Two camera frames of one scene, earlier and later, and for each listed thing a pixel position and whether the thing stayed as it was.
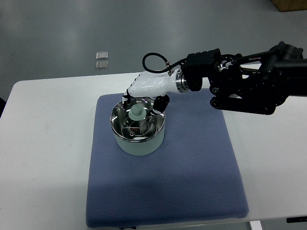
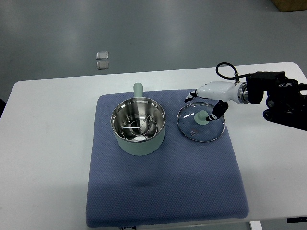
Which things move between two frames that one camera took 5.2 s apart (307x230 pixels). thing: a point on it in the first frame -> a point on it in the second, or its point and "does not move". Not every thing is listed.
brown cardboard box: x=290 y=5 does not move
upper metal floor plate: x=102 y=55 does not move
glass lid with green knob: x=133 y=123 -> x=192 y=123
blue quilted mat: x=190 y=179 does not move
